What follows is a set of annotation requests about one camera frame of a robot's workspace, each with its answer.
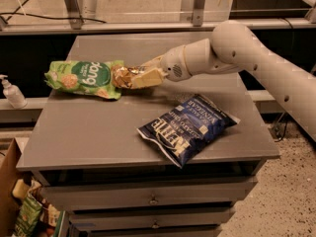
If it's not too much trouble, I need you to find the white pump bottle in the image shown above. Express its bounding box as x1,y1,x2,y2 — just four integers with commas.
0,75,27,109

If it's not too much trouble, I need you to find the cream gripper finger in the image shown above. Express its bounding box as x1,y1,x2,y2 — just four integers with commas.
141,55,162,68
131,67,166,89

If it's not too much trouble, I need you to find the black cable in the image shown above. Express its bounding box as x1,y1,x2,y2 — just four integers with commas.
0,0,108,25

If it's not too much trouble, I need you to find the grey drawer cabinet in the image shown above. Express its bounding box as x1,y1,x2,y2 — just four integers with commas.
16,31,280,237

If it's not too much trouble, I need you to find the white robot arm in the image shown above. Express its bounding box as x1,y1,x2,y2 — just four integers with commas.
141,20,316,140

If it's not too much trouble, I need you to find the green snack bag in box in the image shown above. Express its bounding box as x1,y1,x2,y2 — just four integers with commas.
14,195,42,237

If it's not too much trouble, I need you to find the blue kettle chip bag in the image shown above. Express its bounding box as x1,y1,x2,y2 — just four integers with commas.
137,95,240,168

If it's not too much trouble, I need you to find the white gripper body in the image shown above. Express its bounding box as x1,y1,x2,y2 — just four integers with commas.
160,45,192,82

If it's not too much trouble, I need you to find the metal bracket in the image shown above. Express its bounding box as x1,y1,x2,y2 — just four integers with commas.
192,0,205,27
64,0,83,30

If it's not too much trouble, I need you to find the orange soda can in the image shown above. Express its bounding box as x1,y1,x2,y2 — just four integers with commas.
111,64,146,89

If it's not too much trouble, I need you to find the green rice chip bag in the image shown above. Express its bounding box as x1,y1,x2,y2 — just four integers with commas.
44,60,123,100

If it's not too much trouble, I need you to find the metal bracket right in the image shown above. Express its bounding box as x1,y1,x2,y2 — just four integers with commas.
192,0,205,27

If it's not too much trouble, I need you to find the metal bracket left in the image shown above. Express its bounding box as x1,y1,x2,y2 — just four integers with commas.
64,0,83,30

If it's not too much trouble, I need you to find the cardboard box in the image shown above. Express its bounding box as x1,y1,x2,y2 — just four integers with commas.
0,139,24,237

